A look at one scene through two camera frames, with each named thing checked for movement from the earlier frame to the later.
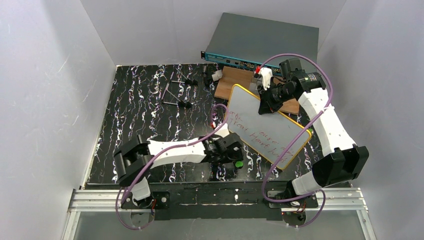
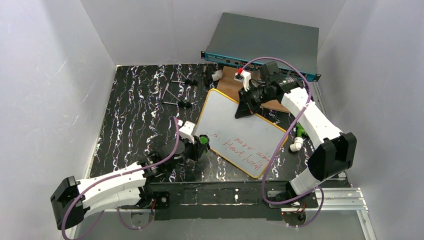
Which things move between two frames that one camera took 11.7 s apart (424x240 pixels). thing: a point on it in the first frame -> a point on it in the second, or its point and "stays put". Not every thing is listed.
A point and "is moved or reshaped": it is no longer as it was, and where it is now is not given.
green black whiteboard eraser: (239, 164) is moved or reshaped
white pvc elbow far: (217, 75) stays put
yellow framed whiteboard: (270, 135) is moved or reshaped
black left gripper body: (234, 151) -> (194, 149)
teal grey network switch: (247, 42) stays put
